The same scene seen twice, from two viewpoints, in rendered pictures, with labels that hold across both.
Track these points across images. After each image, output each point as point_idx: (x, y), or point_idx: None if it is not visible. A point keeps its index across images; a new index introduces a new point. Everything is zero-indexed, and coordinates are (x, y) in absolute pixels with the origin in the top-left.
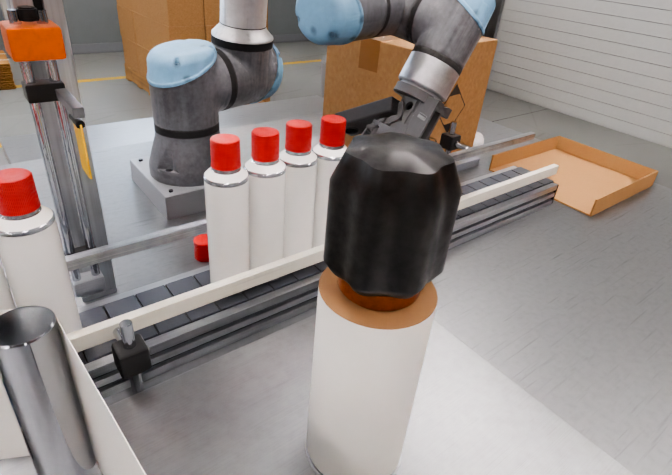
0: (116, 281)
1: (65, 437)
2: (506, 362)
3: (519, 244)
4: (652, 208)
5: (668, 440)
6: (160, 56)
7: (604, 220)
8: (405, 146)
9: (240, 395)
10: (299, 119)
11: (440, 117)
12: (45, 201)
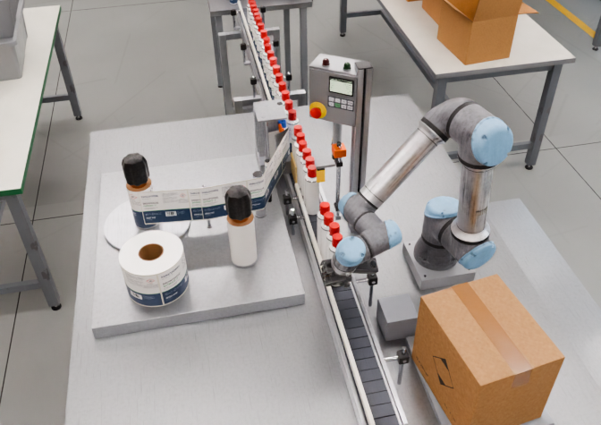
0: (357, 233)
1: None
2: (258, 328)
3: (327, 393)
4: None
5: (203, 352)
6: (434, 198)
7: None
8: (236, 191)
9: (273, 242)
10: (338, 225)
11: (435, 361)
12: None
